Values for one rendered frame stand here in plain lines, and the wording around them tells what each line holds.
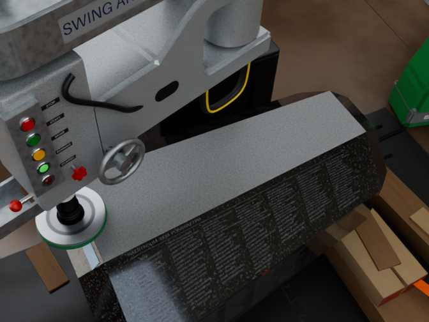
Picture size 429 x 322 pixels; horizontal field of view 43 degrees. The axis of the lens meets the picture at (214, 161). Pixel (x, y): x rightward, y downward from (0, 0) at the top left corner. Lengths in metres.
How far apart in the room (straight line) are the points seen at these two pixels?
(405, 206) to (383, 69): 1.12
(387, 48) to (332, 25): 0.40
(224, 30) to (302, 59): 1.99
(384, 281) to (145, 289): 1.11
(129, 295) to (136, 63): 0.75
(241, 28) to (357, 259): 1.26
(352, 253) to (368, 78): 1.41
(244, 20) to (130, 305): 0.93
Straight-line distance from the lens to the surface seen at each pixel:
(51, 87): 1.19
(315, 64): 3.53
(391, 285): 2.45
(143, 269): 1.74
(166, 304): 1.80
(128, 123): 1.44
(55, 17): 1.10
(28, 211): 1.50
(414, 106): 3.21
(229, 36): 1.61
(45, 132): 1.23
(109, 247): 1.73
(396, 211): 2.80
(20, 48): 1.09
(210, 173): 1.86
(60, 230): 1.72
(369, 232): 2.53
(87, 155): 1.40
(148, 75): 1.38
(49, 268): 2.66
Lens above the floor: 2.35
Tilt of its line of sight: 53 degrees down
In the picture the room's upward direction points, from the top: 4 degrees clockwise
